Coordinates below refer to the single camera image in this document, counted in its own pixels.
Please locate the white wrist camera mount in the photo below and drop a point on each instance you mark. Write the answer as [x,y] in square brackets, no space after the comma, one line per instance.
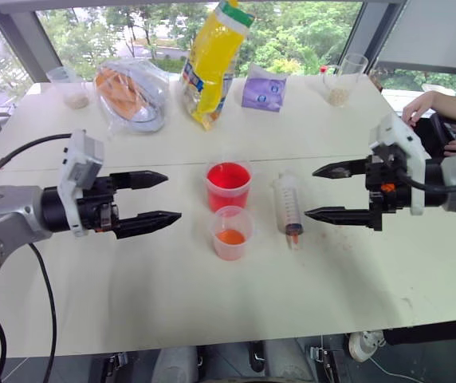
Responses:
[397,133]
[80,159]

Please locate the white shoe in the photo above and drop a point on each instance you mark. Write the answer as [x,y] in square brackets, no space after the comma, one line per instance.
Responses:
[365,345]

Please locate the large cup with red liquid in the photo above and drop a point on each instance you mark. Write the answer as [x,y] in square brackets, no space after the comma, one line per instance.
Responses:
[228,187]

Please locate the clear plastic syringe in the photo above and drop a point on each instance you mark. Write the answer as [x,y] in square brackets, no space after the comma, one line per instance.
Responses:
[288,199]

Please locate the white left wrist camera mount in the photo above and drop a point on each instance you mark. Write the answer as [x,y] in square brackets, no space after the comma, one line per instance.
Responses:
[80,159]

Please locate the black device on person's lap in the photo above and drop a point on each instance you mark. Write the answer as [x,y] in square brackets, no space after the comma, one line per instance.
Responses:
[439,131]

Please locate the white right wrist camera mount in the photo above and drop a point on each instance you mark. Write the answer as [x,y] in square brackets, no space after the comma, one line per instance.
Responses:
[397,133]

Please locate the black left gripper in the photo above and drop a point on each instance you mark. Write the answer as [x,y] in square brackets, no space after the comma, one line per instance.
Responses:
[96,207]

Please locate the clear bag with orange contents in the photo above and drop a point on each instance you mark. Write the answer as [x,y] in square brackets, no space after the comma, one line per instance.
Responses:
[132,97]

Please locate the grey rounded shape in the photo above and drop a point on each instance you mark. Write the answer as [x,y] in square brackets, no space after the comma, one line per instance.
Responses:
[176,365]
[288,361]

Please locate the small cup with orange liquid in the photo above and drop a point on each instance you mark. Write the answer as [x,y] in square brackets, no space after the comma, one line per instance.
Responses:
[232,239]

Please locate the black trouser leg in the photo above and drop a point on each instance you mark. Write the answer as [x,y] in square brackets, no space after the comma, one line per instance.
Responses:
[431,333]

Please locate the yellow plastic bag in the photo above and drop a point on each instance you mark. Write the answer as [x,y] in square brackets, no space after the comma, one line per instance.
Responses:
[212,64]

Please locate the clear plastic cup with grains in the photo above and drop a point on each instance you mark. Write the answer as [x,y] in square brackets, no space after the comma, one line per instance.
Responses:
[70,89]

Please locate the tilted clear glass with grains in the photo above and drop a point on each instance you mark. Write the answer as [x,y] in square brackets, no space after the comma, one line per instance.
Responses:
[341,85]

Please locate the grey window blind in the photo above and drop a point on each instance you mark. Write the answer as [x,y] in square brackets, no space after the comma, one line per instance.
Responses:
[435,32]

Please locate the small red object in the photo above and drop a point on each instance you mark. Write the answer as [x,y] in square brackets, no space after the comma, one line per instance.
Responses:
[323,69]

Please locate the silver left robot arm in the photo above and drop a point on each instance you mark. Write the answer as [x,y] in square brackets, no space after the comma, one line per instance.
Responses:
[5,211]

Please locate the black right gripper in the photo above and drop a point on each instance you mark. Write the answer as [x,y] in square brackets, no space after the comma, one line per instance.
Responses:
[387,199]

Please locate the purple tissue packet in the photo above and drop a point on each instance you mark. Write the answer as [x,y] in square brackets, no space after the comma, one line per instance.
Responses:
[263,89]

